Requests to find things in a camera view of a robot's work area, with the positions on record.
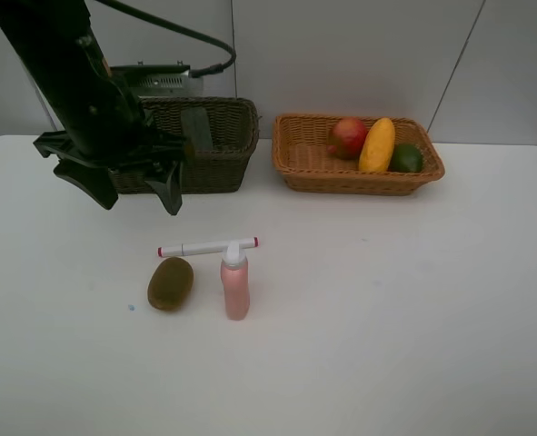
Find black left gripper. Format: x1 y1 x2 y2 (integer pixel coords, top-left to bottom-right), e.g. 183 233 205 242
33 45 193 215

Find white pink-tipped marker pen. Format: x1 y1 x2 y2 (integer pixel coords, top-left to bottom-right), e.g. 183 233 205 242
157 237 260 258

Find dark felt whiteboard eraser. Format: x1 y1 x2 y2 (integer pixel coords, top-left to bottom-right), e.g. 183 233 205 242
181 107 214 152

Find brown kiwi fruit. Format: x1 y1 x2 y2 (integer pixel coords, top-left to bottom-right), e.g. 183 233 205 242
147 257 194 312

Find pink spray bottle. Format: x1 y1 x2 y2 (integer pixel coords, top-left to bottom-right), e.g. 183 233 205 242
220 241 250 321

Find red pomegranate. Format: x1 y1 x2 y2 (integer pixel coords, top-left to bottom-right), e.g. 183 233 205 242
327 117 368 160

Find yellow mango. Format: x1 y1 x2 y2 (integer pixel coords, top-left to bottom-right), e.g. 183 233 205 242
358 117 395 173

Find green lime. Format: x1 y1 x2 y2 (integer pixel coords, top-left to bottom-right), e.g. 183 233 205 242
388 144 423 173

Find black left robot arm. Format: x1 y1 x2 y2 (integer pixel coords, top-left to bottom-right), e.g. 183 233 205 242
0 1 190 215

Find dark brown wicker basket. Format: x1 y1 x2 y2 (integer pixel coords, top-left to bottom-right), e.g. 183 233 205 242
108 95 263 196

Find orange wicker basket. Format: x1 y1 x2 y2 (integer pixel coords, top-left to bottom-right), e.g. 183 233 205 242
272 114 445 195

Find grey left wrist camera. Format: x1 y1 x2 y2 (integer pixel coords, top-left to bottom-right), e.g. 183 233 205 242
111 64 204 98

